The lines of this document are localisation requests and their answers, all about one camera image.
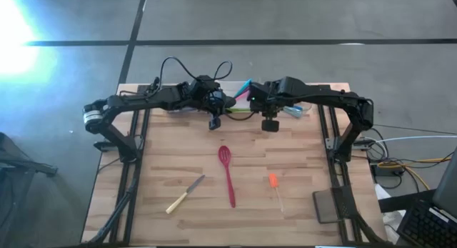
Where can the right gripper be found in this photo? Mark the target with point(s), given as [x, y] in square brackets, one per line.
[264, 98]

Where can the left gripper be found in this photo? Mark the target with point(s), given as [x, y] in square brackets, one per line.
[207, 92]

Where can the teal silicone spatula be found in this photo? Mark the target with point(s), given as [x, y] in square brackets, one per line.
[244, 87]

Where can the red slotted spoon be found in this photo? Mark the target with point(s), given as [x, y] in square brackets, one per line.
[230, 191]

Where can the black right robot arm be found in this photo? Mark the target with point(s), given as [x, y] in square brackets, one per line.
[321, 92]

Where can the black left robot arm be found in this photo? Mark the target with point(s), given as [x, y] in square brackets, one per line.
[143, 98]

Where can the clear plastic bin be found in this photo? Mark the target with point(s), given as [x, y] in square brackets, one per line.
[308, 110]

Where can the grey connector box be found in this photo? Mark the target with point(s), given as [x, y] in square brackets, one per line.
[362, 143]

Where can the black power brick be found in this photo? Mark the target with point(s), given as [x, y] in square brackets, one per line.
[382, 170]

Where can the black desk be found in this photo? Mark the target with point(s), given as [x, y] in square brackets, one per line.
[403, 203]

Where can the white cloth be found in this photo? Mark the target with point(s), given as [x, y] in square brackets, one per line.
[391, 219]

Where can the black keyboard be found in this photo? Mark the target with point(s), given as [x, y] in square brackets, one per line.
[425, 226]

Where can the grey monitor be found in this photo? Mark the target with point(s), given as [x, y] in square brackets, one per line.
[448, 191]

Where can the black chair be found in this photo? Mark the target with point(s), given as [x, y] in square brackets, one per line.
[14, 191]

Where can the black frame clamp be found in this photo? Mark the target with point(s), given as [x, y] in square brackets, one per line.
[156, 81]

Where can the black table frame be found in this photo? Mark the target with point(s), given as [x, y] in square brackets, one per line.
[335, 173]

